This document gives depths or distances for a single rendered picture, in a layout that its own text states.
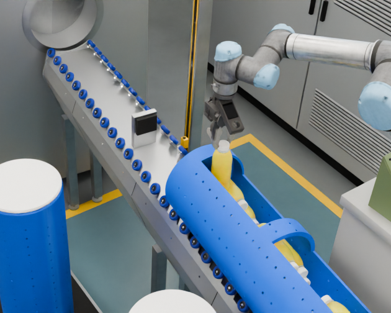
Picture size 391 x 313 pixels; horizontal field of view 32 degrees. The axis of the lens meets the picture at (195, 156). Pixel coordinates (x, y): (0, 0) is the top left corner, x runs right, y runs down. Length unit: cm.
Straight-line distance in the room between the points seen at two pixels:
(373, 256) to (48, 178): 115
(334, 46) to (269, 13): 229
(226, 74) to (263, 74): 12
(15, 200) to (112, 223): 141
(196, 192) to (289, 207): 179
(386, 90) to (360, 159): 226
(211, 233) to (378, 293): 64
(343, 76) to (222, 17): 109
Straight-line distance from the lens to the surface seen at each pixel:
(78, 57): 333
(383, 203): 227
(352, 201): 232
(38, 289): 266
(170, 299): 209
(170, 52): 517
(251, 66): 198
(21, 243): 247
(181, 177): 225
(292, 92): 426
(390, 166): 220
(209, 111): 215
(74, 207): 384
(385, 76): 180
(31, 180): 248
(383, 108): 178
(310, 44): 199
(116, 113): 295
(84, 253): 361
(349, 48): 194
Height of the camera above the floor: 267
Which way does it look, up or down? 40 degrees down
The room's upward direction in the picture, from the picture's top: 5 degrees clockwise
